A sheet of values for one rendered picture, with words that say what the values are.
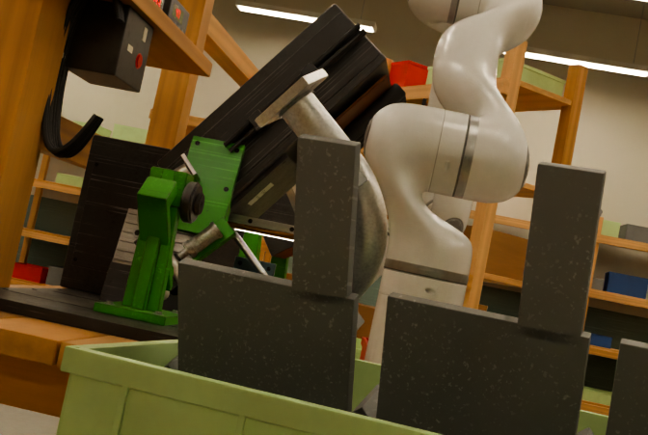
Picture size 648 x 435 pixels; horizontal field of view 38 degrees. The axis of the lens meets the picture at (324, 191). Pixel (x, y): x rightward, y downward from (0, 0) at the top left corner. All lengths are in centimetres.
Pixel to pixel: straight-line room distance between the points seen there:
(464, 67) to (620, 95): 984
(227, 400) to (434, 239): 69
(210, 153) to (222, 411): 138
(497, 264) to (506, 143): 333
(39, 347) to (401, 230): 53
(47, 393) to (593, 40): 1025
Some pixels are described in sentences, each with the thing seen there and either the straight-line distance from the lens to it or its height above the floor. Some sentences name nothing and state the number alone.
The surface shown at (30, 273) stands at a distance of 1129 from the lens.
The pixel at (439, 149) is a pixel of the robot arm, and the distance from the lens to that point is 129.
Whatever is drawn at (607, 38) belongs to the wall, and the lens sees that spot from 1138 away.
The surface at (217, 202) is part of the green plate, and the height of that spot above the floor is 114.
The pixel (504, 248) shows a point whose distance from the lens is 465.
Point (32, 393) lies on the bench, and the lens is 146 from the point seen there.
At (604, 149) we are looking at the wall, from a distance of 1110.
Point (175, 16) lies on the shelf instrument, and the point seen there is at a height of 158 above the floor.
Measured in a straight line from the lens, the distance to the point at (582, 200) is 66.
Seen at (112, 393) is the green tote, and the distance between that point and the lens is 67.
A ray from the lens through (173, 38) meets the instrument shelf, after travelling 223.
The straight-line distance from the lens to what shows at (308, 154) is 67.
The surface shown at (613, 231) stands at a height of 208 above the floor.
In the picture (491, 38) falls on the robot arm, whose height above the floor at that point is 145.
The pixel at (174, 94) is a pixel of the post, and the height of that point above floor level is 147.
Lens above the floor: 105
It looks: 5 degrees up
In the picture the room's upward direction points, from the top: 12 degrees clockwise
